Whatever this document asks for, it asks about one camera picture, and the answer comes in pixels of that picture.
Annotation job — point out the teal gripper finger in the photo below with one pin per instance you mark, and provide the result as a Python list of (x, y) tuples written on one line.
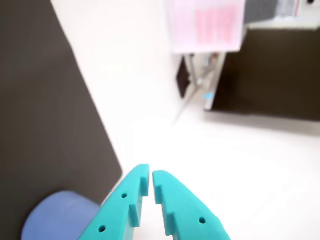
[(182, 207), (117, 207)]

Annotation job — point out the periwinkle blue plastic pot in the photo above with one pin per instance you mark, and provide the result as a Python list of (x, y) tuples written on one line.
[(60, 217)]

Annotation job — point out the small teal clip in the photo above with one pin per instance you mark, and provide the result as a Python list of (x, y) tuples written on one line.
[(208, 96)]

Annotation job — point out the dark grey textured mat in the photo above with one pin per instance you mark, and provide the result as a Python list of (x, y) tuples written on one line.
[(45, 112)]

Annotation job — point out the black hanging object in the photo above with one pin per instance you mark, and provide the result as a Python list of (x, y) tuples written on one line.
[(183, 77)]

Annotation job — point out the dark brown panel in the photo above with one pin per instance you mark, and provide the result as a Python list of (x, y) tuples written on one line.
[(270, 75)]

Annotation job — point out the grey box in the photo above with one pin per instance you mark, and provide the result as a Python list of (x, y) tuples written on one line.
[(262, 10)]

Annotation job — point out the silver metal table frame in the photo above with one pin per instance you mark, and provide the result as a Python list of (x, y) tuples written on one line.
[(217, 75)]

